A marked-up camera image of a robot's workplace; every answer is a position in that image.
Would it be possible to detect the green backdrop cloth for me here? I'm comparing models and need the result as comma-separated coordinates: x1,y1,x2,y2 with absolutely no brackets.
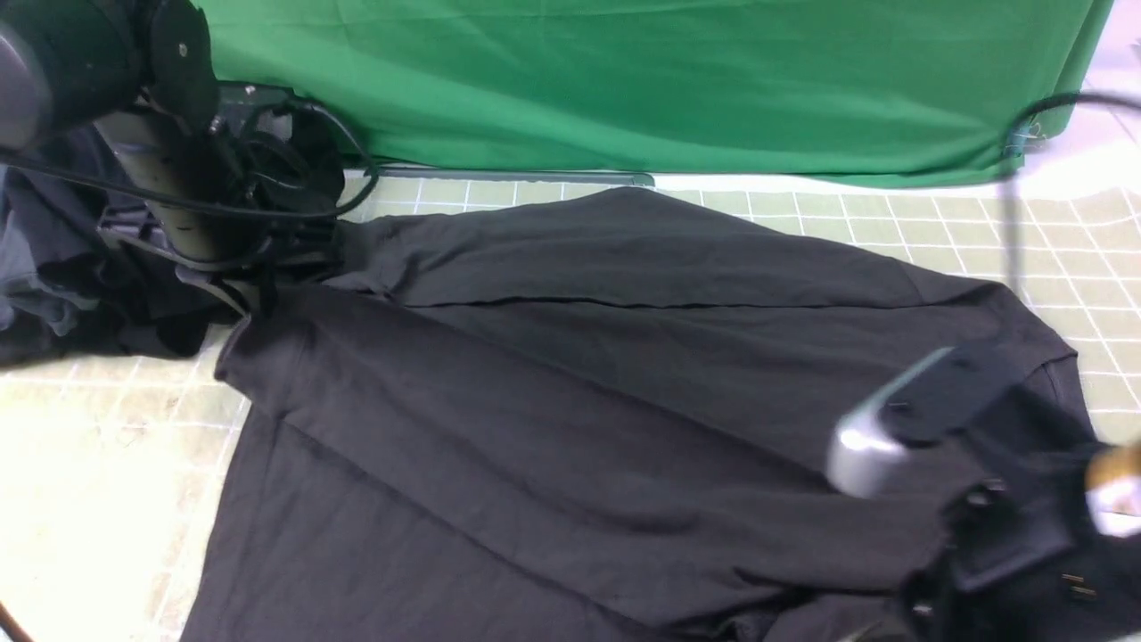
200,1,1112,188

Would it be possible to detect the blue binder clip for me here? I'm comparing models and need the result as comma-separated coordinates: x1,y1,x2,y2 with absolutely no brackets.
1003,121,1042,160

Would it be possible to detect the green grid cutting mat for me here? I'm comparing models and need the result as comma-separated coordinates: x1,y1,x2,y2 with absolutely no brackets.
1,177,1140,641

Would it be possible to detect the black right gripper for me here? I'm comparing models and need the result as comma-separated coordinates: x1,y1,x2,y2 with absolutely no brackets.
900,446,1140,641

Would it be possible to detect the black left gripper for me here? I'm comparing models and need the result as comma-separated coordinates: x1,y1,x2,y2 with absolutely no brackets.
98,82,350,316

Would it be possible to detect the pile of black clothes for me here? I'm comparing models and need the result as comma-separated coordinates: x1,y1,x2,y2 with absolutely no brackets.
1,166,237,366

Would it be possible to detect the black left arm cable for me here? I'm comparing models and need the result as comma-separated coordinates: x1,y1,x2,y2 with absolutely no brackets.
0,98,380,224

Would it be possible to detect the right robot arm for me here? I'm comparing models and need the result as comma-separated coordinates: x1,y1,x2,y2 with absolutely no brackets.
827,344,1138,641

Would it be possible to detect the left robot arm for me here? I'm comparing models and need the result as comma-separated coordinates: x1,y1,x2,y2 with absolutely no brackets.
1,1,365,314

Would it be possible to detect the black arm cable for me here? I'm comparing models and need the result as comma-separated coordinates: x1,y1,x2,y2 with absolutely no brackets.
0,98,380,224
998,89,1141,295

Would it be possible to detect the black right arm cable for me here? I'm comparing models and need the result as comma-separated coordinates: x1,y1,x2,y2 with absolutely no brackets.
998,89,1141,295

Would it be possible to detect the dark gray long-sleeve top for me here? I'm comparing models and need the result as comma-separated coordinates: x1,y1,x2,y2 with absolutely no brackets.
183,188,1089,641

